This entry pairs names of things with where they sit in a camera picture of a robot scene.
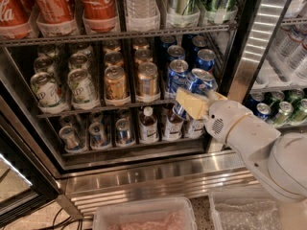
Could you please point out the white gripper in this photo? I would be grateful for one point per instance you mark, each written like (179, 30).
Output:
(224, 118)

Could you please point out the blue pepsi can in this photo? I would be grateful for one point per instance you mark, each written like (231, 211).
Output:
(205, 59)
(177, 72)
(175, 52)
(198, 81)

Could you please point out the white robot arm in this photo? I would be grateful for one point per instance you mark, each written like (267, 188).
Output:
(277, 161)

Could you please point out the front right gold can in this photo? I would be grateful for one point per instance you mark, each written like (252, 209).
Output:
(147, 79)

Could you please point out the gold can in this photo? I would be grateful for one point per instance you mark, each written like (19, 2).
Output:
(116, 83)
(147, 79)

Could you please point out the green can right compartment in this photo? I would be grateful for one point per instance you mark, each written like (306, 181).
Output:
(282, 112)

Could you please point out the bottom right blue-silver can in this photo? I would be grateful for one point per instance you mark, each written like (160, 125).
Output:
(123, 132)

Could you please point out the blue-silver can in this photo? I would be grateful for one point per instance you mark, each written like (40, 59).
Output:
(71, 139)
(98, 136)
(123, 132)

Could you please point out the front left gold can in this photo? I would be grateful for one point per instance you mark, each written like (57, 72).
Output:
(116, 83)

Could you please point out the bottom middle blue-silver can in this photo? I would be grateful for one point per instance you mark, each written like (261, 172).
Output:
(98, 136)

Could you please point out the front right white-green can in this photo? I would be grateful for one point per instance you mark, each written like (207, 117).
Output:
(82, 86)

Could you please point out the white-green can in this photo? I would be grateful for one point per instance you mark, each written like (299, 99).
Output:
(46, 89)
(82, 86)

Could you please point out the red coca-cola can centre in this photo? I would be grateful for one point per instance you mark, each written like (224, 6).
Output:
(99, 16)

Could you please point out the bottom left blue-silver can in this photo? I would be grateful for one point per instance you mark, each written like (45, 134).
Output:
(71, 139)

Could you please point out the front left white-green can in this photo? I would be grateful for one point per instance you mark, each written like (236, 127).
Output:
(46, 89)

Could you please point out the red coca-cola can middle-left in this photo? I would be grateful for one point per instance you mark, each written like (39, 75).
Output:
(56, 11)

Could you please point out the open glass fridge door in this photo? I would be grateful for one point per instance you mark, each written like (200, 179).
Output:
(23, 188)

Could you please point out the red coca-cola can far-left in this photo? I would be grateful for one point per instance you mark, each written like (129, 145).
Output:
(13, 19)

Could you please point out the right brown tea bottle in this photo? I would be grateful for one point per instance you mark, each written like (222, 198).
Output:
(194, 128)

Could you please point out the brown tea bottle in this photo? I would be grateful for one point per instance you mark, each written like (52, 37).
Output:
(148, 126)
(173, 126)
(194, 128)

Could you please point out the middle brown tea bottle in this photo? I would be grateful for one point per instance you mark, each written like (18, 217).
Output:
(173, 126)

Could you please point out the left brown tea bottle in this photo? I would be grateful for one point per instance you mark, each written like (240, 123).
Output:
(148, 126)

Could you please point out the right clear plastic bin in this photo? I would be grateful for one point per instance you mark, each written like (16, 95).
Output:
(244, 209)

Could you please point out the clear plastic bin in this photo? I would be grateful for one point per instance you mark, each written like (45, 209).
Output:
(166, 213)
(244, 209)

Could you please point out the left clear plastic bin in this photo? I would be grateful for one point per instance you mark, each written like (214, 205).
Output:
(166, 213)

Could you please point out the clear water bottle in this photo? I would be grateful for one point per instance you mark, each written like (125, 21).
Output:
(141, 8)

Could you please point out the middle wire fridge shelf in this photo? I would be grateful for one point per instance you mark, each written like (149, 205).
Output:
(107, 107)

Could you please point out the wire fridge shelf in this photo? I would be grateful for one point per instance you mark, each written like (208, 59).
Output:
(107, 107)
(116, 35)

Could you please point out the stainless steel fridge frame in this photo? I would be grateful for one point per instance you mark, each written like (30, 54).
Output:
(92, 178)

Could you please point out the top wire fridge shelf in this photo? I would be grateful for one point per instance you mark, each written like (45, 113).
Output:
(116, 35)

